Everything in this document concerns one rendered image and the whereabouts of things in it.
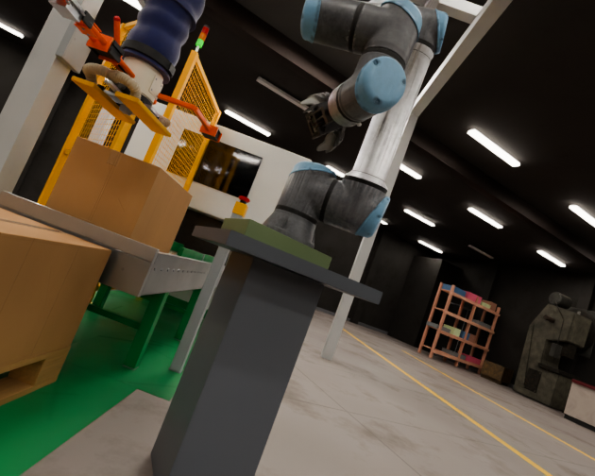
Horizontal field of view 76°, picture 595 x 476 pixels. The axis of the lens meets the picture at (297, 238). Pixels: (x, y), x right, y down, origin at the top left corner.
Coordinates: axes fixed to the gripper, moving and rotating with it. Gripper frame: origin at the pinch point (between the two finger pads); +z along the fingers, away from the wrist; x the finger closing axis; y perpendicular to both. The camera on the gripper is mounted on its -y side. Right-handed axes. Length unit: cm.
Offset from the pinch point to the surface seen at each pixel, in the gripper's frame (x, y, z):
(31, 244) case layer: 3, 83, 25
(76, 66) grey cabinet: -103, 61, 190
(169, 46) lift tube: -57, 18, 75
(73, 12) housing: -59, 48, 38
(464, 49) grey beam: -37, -238, 176
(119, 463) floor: 72, 87, 22
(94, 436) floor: 66, 94, 34
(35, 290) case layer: 16, 90, 35
